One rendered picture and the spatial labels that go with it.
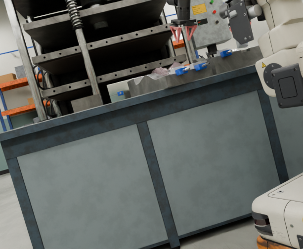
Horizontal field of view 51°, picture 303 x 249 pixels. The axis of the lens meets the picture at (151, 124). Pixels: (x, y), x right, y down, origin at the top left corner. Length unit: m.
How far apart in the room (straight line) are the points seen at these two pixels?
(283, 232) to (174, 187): 0.58
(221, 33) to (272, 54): 1.35
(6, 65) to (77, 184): 7.20
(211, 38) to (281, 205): 1.65
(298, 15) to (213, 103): 0.55
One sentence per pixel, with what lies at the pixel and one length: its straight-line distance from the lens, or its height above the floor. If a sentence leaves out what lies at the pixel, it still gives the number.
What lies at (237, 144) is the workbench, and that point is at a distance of 1.67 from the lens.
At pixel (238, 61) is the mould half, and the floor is 0.84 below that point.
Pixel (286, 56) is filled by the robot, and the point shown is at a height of 0.79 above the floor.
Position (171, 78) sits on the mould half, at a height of 0.84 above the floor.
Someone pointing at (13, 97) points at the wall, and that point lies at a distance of 8.52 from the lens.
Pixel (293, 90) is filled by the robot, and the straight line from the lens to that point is 1.19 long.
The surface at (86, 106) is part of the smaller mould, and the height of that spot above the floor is 0.82.
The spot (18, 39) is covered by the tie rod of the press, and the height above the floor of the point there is 1.41.
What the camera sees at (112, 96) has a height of 0.87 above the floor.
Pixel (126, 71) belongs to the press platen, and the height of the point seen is 1.02.
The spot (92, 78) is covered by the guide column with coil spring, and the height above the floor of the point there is 1.03.
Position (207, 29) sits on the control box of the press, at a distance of 2.62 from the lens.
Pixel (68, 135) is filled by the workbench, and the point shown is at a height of 0.71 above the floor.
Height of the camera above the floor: 0.75
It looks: 4 degrees down
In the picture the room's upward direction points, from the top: 15 degrees counter-clockwise
